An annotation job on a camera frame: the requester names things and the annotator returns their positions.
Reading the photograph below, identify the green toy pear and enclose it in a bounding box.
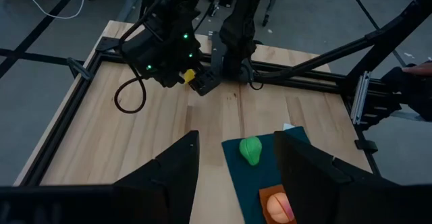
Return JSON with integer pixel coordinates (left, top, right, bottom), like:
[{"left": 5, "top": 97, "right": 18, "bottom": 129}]
[{"left": 238, "top": 136, "right": 263, "bottom": 167}]

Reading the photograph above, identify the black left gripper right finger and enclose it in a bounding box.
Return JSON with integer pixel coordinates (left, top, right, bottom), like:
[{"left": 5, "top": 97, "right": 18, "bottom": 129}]
[{"left": 273, "top": 130, "right": 432, "bottom": 224}]

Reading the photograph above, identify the person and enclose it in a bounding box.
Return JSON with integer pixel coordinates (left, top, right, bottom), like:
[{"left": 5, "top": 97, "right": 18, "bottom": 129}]
[{"left": 381, "top": 60, "right": 432, "bottom": 123}]

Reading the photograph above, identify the black aluminium table frame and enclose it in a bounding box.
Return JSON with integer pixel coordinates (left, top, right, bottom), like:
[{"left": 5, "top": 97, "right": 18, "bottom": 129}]
[{"left": 13, "top": 0, "right": 432, "bottom": 188}]

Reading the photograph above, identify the teal cloth napkin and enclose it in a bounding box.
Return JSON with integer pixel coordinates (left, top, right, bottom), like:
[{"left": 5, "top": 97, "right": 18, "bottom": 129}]
[{"left": 221, "top": 125, "right": 311, "bottom": 224}]

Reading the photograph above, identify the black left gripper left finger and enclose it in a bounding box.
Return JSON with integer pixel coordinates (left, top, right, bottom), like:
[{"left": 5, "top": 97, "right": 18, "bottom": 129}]
[{"left": 0, "top": 130, "right": 200, "bottom": 224}]

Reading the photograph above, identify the silver frame bracket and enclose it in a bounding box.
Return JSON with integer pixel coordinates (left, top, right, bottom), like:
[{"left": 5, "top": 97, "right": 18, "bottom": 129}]
[{"left": 350, "top": 70, "right": 371, "bottom": 126}]

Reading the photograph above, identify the white floor cable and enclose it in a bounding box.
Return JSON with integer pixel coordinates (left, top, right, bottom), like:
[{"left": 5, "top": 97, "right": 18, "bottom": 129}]
[{"left": 18, "top": 0, "right": 90, "bottom": 20}]

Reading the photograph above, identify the orange cloth napkin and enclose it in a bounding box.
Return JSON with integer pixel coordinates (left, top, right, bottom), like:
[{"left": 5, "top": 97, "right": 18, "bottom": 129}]
[{"left": 259, "top": 184, "right": 298, "bottom": 224}]

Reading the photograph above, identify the person's hand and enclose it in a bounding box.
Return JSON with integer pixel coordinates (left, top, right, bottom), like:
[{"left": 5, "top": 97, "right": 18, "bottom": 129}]
[{"left": 401, "top": 61, "right": 432, "bottom": 77}]

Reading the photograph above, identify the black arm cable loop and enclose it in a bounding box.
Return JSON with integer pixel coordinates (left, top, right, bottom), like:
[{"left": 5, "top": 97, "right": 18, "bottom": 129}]
[{"left": 113, "top": 31, "right": 148, "bottom": 114}]

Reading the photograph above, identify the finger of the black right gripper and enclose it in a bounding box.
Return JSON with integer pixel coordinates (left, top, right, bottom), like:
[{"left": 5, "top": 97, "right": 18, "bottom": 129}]
[
  {"left": 153, "top": 69, "right": 186, "bottom": 88},
  {"left": 188, "top": 69, "right": 223, "bottom": 97}
]

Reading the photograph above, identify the pink toy peach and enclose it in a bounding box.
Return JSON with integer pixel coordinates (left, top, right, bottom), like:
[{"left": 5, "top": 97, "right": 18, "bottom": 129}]
[{"left": 266, "top": 192, "right": 295, "bottom": 224}]

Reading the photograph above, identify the yellow toy lemon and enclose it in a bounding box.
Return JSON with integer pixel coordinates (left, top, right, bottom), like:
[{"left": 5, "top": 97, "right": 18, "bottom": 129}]
[{"left": 183, "top": 68, "right": 196, "bottom": 85}]

